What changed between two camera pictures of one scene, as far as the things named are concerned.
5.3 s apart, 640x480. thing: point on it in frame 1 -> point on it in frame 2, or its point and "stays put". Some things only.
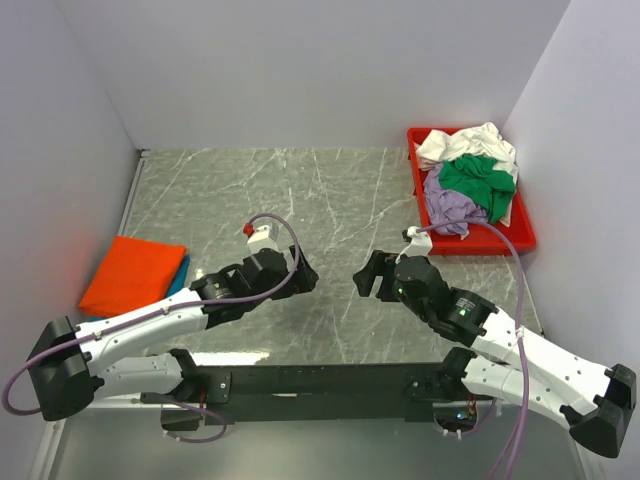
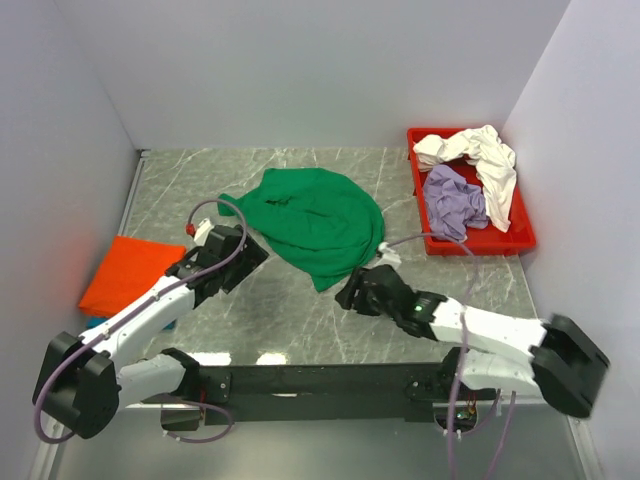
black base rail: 282,392 stays put
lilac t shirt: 447,205 stays put
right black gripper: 382,279 -> 357,292
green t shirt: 476,173 -> 314,218
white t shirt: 477,139 stays put
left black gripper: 295,272 -> 248,258
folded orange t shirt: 135,274 stays put
